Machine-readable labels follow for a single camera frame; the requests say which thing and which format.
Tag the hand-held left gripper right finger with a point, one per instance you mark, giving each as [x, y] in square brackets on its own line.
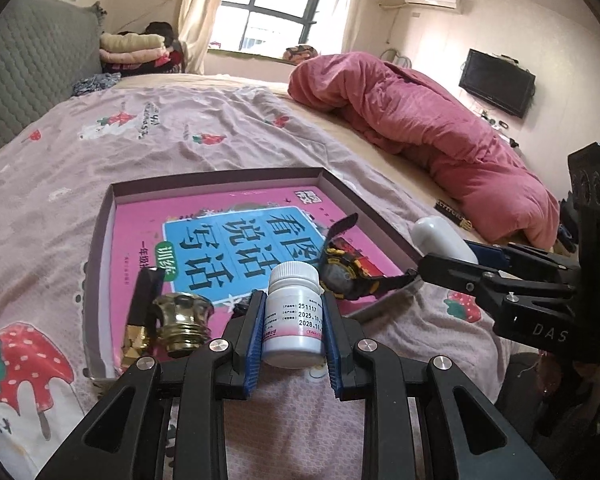
[332, 350]

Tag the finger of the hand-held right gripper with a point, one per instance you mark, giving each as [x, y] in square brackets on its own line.
[455, 272]
[485, 252]

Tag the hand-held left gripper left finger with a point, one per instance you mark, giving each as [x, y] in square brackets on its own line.
[255, 345]

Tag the black hair claw clip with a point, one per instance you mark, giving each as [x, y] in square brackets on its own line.
[241, 306]

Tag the white rounded plastic case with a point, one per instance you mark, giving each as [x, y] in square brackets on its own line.
[435, 235]

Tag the white pill bottle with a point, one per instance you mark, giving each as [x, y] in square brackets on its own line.
[292, 310]

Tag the gold crown-shaped cap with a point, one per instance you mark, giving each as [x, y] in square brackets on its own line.
[180, 320]

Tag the black and yellow digital watch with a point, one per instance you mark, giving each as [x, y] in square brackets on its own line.
[337, 270]

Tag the black and gold rectangular bottle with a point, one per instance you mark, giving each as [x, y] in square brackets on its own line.
[140, 310]

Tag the shallow grey cardboard box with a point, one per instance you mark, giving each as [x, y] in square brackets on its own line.
[205, 180]

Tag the pink book with blue label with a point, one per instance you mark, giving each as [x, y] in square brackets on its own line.
[140, 230]

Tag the pink quilt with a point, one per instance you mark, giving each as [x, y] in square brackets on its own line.
[405, 110]

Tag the black television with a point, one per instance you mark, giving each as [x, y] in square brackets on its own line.
[497, 82]

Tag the strawberry printed blanket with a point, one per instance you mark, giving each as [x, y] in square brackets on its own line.
[55, 170]

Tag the patterned bag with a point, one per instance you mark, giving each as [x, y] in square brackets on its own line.
[300, 55]

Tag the cream curtain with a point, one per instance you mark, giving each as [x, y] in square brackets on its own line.
[360, 5]
[200, 10]

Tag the dark patterned cloth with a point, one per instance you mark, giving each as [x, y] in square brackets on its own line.
[95, 84]

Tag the window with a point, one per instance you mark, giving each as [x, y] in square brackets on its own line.
[280, 5]

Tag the stack of folded blankets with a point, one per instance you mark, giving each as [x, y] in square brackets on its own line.
[130, 47]

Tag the grey quilted headboard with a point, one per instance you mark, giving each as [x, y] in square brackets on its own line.
[30, 60]

